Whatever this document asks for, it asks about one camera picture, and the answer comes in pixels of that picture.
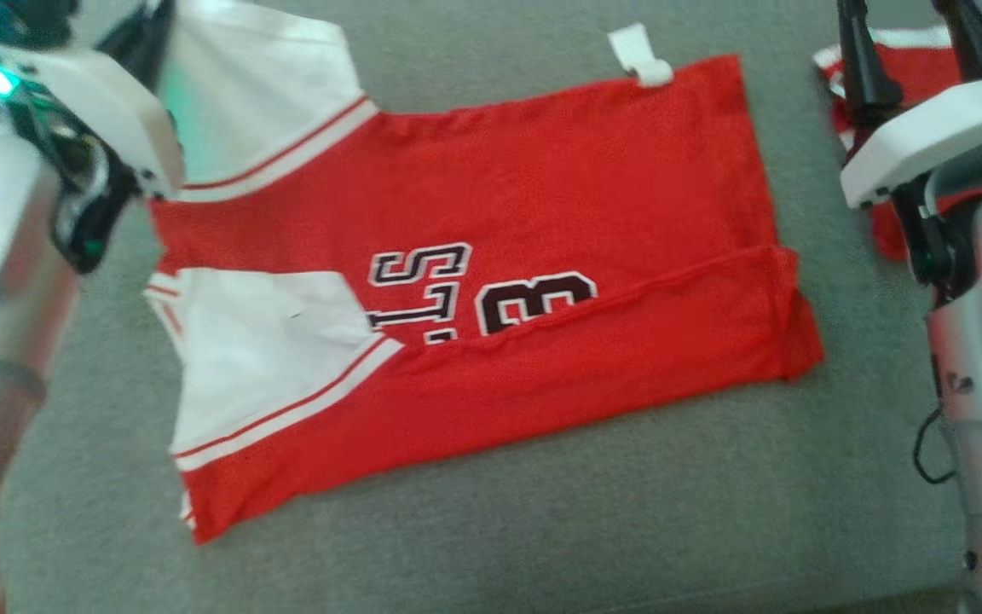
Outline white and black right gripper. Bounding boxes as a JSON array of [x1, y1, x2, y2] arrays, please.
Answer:
[[839, 0, 982, 288]]

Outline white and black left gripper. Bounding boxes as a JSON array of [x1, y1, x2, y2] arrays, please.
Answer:
[[0, 0, 185, 274]]

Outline red shorts with white stripes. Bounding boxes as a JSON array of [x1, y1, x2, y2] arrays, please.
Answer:
[[813, 26, 982, 261]]

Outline red and white basketball jersey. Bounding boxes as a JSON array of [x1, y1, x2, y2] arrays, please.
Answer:
[[143, 0, 826, 547]]

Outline grey sofa seat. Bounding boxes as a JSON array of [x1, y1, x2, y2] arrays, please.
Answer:
[[0, 0, 982, 614]]

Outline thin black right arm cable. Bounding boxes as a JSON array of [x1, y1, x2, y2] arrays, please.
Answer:
[[913, 405, 958, 485]]

